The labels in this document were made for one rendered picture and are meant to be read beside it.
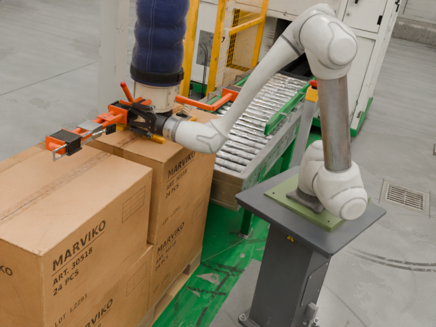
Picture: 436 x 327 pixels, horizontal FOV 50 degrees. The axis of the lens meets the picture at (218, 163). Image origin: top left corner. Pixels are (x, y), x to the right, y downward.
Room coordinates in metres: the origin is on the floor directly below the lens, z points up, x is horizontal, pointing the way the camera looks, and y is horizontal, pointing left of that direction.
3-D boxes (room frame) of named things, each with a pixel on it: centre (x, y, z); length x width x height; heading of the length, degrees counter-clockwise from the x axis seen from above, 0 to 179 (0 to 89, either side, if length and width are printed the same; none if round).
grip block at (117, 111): (1.71, 0.40, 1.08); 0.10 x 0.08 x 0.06; 71
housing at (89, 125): (1.51, 0.47, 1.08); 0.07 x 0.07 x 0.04; 71
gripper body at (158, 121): (1.64, 0.26, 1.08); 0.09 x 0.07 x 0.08; 70
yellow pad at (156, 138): (1.92, 0.23, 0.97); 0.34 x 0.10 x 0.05; 161
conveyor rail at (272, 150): (3.28, -0.52, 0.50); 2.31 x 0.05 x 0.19; 160
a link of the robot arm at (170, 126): (1.62, 0.19, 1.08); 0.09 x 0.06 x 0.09; 160
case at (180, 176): (1.93, 0.30, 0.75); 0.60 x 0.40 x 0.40; 161
